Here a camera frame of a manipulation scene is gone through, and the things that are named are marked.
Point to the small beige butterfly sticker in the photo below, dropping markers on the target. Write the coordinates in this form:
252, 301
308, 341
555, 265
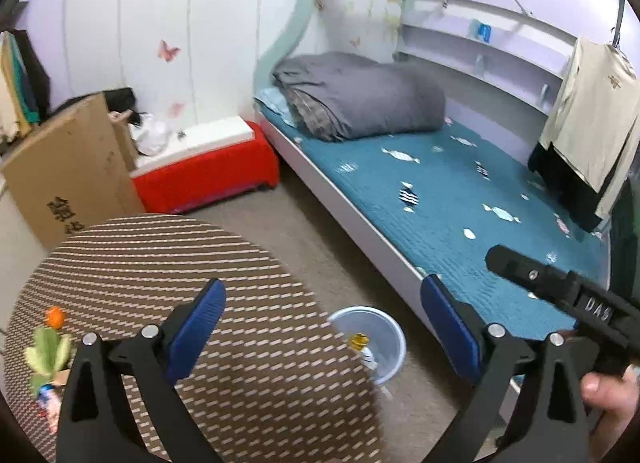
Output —
355, 40

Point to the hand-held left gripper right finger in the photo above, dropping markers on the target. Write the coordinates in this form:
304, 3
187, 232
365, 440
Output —
450, 328

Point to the white item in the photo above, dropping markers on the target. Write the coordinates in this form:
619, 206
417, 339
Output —
370, 358

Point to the light blue pillow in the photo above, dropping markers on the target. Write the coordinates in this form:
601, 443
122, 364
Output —
272, 100

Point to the faded pink butterfly sticker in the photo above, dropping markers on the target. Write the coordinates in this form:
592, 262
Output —
176, 109

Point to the grey metal bed rod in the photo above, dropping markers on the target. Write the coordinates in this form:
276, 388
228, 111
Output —
621, 13

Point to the green hanging garment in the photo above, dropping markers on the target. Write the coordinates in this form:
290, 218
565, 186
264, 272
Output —
27, 93

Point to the black hanging garment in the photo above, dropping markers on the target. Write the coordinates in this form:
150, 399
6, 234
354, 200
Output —
570, 188

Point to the small blue box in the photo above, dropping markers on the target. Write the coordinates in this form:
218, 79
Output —
482, 30

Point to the cream hanging shirt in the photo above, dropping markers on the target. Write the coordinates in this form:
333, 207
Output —
590, 108

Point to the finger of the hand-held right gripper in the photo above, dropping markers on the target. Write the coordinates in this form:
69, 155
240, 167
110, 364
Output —
525, 270

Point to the toy cactus plant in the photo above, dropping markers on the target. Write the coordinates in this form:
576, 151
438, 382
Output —
47, 353

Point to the large cardboard box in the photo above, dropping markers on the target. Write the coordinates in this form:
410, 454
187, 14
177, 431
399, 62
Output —
70, 178

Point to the grey duvet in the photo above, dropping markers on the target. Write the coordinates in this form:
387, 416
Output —
360, 95

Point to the teal patterned mattress sheet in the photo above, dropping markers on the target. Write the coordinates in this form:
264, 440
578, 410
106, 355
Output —
400, 203

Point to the white plastic bag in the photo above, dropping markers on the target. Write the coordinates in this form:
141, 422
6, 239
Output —
152, 135

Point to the purple wall shelf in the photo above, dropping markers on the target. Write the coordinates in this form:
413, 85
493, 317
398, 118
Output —
450, 48

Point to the light blue bin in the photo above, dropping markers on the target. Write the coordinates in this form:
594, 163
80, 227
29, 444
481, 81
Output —
387, 338

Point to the red and blue packet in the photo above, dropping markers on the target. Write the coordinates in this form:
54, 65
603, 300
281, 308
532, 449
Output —
50, 403

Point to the black hanging coat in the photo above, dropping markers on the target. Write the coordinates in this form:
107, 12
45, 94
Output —
37, 73

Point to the light green bunk bed frame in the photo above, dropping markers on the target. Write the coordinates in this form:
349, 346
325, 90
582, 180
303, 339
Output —
300, 3

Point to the gold shiny wrapper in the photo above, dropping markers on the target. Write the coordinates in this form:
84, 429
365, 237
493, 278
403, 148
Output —
359, 340

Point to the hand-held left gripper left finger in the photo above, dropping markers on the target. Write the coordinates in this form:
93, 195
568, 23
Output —
197, 328

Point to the white wardrobe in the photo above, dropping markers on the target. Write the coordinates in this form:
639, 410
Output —
125, 18

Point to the person's right hand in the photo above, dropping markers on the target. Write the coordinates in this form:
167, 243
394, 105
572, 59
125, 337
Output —
612, 403

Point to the red bench with white top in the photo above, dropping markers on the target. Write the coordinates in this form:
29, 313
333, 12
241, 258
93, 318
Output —
210, 178

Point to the brown dotted tablecloth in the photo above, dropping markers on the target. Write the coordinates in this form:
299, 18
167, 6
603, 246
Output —
200, 253

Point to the black clothing pile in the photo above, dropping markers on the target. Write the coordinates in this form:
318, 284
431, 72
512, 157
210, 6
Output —
120, 99

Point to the cream hanging jacket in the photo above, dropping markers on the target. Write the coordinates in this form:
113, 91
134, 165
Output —
7, 93

